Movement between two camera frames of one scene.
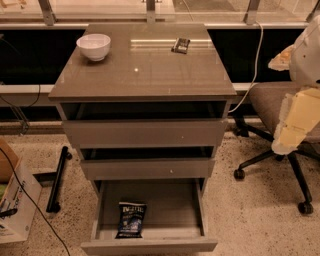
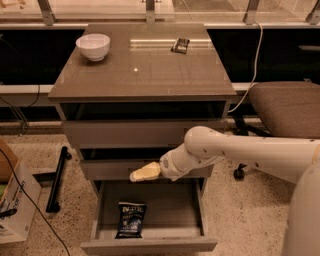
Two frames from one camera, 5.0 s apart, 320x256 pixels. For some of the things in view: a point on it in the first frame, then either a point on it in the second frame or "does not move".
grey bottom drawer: (175, 222) does not move
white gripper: (307, 61) → (169, 166)
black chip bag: (131, 216) does not move
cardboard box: (20, 190) does not move
